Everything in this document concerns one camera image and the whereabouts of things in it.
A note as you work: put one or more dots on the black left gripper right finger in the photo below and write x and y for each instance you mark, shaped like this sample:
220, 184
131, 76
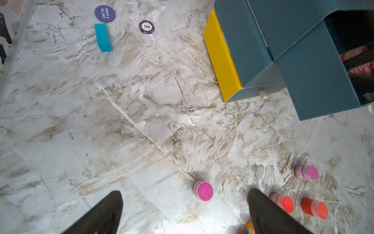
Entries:
269, 218

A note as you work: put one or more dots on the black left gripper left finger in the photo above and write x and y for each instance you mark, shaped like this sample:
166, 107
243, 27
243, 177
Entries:
104, 218

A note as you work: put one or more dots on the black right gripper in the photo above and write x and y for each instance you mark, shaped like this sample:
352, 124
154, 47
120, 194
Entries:
363, 85

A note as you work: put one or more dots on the red paint can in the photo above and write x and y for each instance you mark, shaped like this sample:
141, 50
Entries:
314, 208
359, 61
283, 201

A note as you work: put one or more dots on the teal top drawer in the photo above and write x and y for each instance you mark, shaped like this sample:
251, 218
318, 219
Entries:
316, 77

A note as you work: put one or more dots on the orange paint can left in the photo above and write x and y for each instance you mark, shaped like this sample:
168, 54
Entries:
250, 228

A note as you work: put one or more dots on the magenta paint can right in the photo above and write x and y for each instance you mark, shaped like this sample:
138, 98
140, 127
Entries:
306, 172

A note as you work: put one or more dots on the magenta paint can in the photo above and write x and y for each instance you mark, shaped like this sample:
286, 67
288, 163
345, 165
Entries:
306, 172
203, 190

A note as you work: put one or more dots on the magenta paint can left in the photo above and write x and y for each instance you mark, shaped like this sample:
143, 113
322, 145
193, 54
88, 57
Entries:
203, 190

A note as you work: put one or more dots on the teal drawer cabinet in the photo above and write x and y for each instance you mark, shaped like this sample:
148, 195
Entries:
245, 39

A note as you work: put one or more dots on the teal rectangular block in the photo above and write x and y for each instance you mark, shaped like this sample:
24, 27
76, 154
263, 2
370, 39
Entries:
103, 37

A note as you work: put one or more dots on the dark poker chip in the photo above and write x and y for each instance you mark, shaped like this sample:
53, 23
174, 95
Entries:
146, 27

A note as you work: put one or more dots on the purple small blind disc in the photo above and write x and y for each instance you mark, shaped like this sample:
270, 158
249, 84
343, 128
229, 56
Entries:
105, 13

